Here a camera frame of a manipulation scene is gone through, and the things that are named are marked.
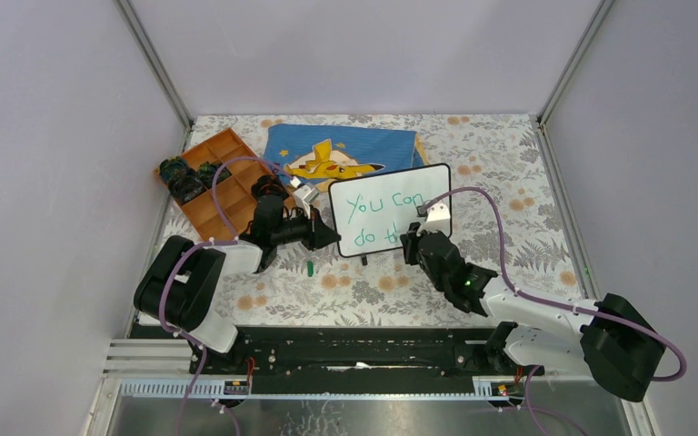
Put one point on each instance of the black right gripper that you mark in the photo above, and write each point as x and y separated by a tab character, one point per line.
410	241

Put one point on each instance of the wooden compartment tray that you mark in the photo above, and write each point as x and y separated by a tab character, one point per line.
228	207

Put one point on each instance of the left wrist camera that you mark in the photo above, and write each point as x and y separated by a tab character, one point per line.
304	195

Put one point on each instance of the dark rolled fabric orange pattern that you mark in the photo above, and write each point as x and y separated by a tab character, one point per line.
268	187

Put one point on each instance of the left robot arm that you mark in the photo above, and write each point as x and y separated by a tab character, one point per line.
179	286

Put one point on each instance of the floral patterned tablecloth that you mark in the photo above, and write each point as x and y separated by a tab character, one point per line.
504	213

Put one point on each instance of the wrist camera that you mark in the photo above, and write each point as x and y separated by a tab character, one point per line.
304	195
437	219

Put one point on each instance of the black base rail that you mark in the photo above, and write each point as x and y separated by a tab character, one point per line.
361	360

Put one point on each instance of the blue Pikachu cloth bag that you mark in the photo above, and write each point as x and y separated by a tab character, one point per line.
323	154

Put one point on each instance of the dark rolled fabric front left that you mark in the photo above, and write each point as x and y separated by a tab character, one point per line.
185	187

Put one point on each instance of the dark rolled fabric back left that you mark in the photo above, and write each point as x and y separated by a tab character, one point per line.
172	167

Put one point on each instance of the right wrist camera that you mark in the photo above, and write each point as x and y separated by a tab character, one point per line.
437	219

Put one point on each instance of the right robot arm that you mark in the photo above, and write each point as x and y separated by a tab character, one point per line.
608	340

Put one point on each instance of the white whiteboard black frame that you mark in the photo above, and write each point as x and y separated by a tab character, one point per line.
371	213

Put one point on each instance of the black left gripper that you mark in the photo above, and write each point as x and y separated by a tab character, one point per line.
317	232

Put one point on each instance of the dark green rolled fabric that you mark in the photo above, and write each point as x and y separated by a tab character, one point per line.
207	170

